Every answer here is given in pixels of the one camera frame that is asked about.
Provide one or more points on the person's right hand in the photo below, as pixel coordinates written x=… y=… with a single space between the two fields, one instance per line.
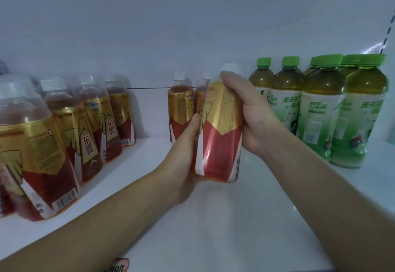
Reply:
x=259 y=123

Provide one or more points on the person's left hand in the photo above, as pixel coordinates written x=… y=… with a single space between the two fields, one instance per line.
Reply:
x=179 y=170

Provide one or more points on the gold-red bottle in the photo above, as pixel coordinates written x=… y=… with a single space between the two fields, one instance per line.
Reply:
x=219 y=145

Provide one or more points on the row of green-capped bottles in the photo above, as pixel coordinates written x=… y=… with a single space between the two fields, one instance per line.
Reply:
x=321 y=108

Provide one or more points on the white metal shelf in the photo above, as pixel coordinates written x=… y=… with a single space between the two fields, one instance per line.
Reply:
x=185 y=21

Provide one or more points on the row of amber drink bottles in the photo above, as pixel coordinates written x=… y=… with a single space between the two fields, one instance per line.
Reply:
x=43 y=151

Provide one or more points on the person's left forearm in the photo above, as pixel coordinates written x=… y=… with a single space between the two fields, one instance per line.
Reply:
x=80 y=231

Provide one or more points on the person's right forearm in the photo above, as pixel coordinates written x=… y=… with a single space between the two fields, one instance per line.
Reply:
x=333 y=207

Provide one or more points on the grey shelf label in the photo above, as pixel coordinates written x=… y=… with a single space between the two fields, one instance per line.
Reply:
x=117 y=265

